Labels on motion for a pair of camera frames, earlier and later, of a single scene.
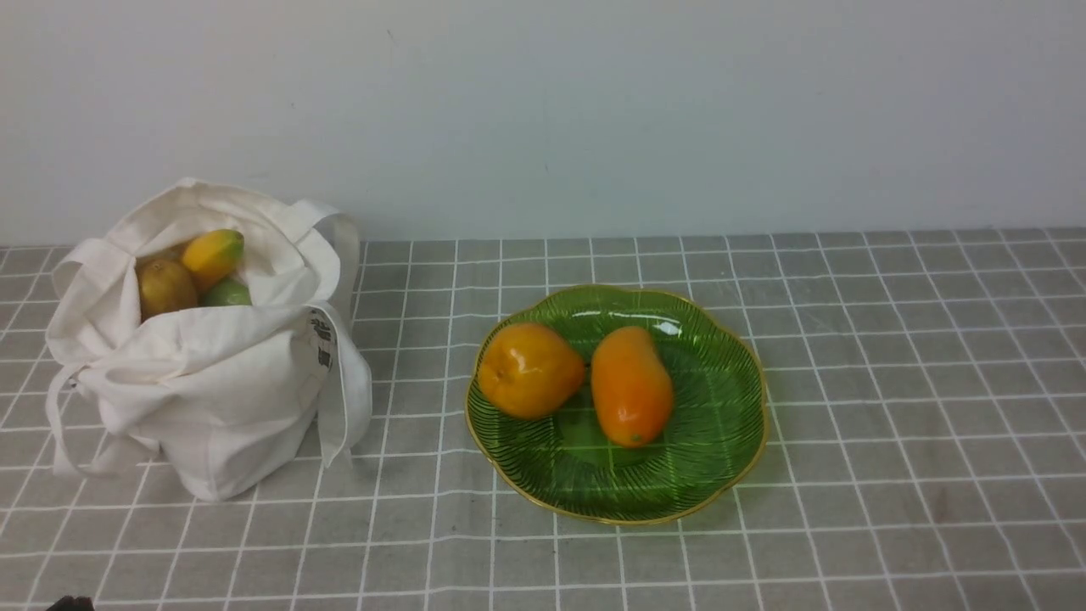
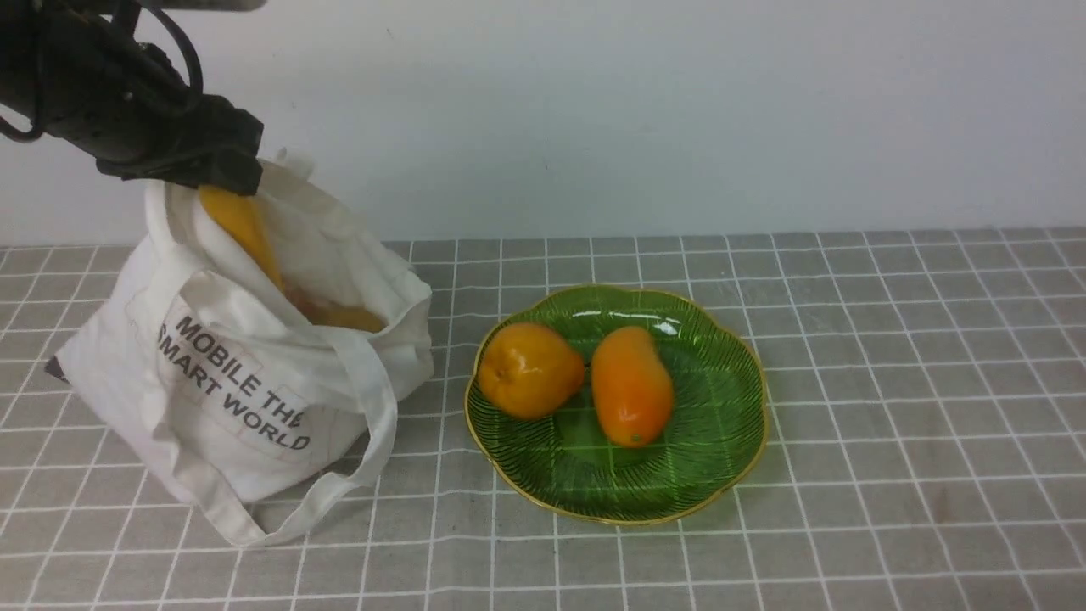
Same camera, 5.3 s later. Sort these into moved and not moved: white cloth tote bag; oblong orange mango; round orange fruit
Moved: white cloth tote bag
Not moved: oblong orange mango; round orange fruit
